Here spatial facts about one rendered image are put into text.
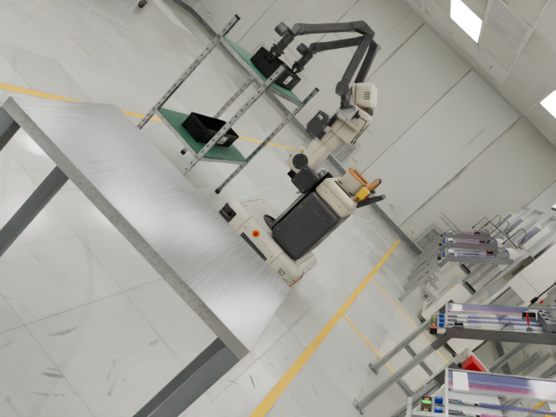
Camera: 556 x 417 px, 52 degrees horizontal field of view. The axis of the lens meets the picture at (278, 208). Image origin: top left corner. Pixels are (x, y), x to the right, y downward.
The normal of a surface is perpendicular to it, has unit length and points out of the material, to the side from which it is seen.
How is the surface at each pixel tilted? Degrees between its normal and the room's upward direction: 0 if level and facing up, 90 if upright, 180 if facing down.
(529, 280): 90
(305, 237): 90
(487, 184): 90
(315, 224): 90
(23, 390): 0
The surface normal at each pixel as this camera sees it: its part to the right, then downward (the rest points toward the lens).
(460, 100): -0.29, 0.04
